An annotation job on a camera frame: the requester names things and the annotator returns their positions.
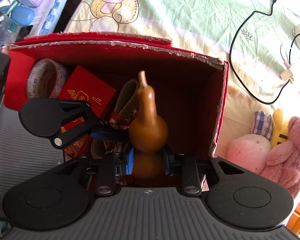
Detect clear packing tape roll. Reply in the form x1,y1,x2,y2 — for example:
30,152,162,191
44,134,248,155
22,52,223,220
27,59,67,99

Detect yellow orange plush toy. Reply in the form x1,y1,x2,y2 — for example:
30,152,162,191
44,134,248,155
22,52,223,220
270,108,289,148

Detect blue checkered cloth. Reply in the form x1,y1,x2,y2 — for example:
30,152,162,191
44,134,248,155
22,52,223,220
38,0,67,35

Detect blue glasses case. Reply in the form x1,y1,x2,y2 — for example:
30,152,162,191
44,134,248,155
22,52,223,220
11,5,34,27

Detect brown plush toy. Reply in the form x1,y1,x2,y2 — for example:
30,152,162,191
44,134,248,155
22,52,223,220
261,116,300,199

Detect large red cardboard box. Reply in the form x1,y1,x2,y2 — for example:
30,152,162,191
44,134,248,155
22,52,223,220
4,33,228,159

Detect brown gourd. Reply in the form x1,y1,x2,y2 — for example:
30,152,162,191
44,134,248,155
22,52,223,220
129,71,168,180

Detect small red gift box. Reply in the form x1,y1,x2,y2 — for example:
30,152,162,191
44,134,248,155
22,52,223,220
58,65,116,158

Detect black charging cable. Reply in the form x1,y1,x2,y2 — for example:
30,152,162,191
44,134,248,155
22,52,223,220
228,0,291,105

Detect clear plastic cup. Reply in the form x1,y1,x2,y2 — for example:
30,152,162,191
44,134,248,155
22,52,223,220
0,14,21,44

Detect white usb charger cable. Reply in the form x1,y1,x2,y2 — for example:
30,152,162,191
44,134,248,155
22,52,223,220
280,43,300,99

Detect white paper documents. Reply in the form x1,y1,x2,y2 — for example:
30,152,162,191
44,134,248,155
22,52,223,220
29,0,56,36

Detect pink plush toy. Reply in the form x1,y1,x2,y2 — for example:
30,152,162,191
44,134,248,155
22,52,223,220
227,110,273,174

